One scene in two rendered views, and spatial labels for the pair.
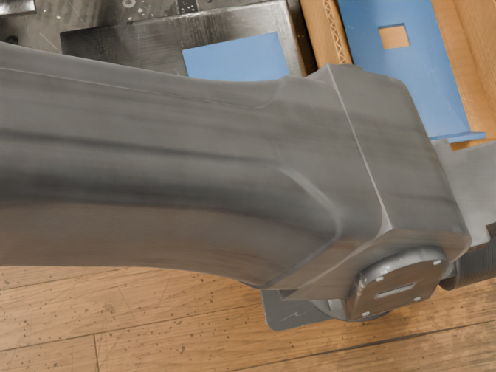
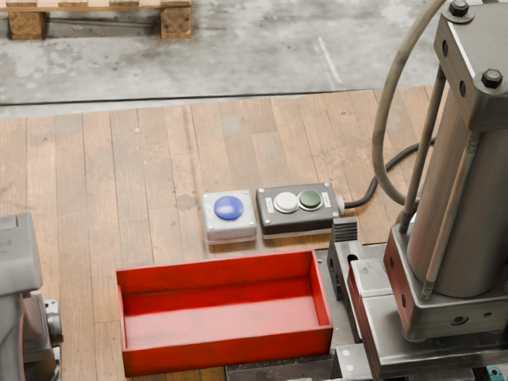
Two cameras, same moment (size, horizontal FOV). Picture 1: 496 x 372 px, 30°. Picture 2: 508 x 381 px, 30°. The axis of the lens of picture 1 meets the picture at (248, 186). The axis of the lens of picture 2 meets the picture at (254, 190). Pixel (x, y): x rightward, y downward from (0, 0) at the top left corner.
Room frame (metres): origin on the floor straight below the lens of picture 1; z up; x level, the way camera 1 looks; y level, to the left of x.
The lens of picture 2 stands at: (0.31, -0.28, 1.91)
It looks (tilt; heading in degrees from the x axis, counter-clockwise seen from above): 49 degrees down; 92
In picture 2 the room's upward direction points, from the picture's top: 3 degrees clockwise
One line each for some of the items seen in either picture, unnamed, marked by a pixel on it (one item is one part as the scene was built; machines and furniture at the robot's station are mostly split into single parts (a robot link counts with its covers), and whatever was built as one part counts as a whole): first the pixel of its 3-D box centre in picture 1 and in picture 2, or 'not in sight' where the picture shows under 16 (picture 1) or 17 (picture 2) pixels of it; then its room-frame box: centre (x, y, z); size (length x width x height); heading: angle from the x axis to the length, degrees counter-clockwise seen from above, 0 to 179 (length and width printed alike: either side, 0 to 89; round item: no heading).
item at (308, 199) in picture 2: not in sight; (309, 202); (0.36, 0.55, 0.93); 0.03 x 0.03 x 0.02
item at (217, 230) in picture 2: not in sight; (227, 222); (0.26, 0.53, 0.90); 0.07 x 0.07 x 0.06; 13
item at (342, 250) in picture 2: not in sight; (358, 301); (0.43, 0.38, 0.95); 0.15 x 0.03 x 0.10; 103
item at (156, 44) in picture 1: (193, 114); not in sight; (0.32, 0.04, 0.91); 0.17 x 0.16 x 0.02; 103
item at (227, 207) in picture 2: not in sight; (228, 210); (0.26, 0.53, 0.93); 0.04 x 0.04 x 0.02
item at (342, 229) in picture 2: not in sight; (345, 258); (0.41, 0.45, 0.95); 0.06 x 0.03 x 0.09; 103
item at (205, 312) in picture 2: not in sight; (222, 311); (0.26, 0.36, 0.93); 0.25 x 0.12 x 0.06; 13
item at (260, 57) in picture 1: (255, 124); not in sight; (0.30, 0.00, 0.93); 0.15 x 0.07 x 0.03; 16
